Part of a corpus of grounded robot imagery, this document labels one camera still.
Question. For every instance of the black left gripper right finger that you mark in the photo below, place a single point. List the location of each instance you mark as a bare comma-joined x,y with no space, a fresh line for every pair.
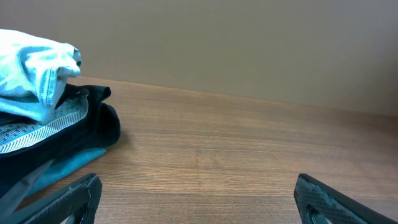
318,203

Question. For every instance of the light blue crumpled garment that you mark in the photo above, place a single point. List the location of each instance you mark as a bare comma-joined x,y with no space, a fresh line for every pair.
34,73

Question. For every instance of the teal folded garment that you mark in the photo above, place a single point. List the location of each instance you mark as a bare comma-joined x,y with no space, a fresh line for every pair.
66,166

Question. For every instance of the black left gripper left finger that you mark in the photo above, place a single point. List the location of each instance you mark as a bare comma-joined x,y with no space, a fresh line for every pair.
76,203

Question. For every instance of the black folded garment pile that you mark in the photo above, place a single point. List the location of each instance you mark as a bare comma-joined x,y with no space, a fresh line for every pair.
80,121

